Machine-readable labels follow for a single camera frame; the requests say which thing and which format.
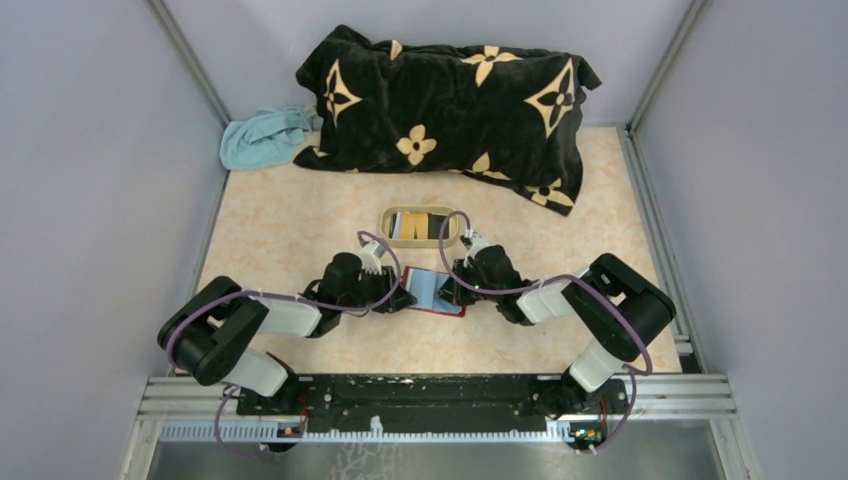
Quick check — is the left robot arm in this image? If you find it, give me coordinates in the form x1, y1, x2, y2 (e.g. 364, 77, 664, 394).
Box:
157, 252, 416, 414

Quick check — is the beige oval tray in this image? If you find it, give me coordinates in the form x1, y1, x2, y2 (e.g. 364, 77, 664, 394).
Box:
379, 205, 459, 249

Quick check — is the red leather card holder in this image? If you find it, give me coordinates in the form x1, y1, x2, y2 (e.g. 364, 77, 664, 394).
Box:
403, 267, 466, 318

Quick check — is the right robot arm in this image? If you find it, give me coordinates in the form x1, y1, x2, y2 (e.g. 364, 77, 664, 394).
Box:
438, 245, 677, 412

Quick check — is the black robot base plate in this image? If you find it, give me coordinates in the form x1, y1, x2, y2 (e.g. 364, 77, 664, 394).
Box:
236, 374, 629, 434

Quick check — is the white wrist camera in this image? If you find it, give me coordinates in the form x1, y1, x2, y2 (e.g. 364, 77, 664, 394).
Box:
460, 229, 492, 261
357, 240, 386, 275

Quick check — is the aluminium frame rail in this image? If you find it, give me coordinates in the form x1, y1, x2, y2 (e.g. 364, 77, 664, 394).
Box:
137, 374, 737, 444

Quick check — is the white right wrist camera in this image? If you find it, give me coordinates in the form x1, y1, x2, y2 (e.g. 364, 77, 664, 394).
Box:
460, 229, 492, 261

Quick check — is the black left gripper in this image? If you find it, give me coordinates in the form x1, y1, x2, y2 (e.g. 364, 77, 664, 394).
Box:
339, 264, 418, 314

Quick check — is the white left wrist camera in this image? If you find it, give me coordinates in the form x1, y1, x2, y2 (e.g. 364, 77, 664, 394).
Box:
357, 240, 386, 275

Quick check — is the light blue cloth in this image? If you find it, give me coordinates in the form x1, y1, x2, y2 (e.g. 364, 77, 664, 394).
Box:
219, 105, 317, 171

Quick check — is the black cream patterned blanket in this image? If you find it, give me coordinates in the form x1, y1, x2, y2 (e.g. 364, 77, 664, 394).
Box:
294, 25, 601, 216

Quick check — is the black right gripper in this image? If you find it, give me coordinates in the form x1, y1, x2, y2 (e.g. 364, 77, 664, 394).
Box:
435, 258, 502, 307

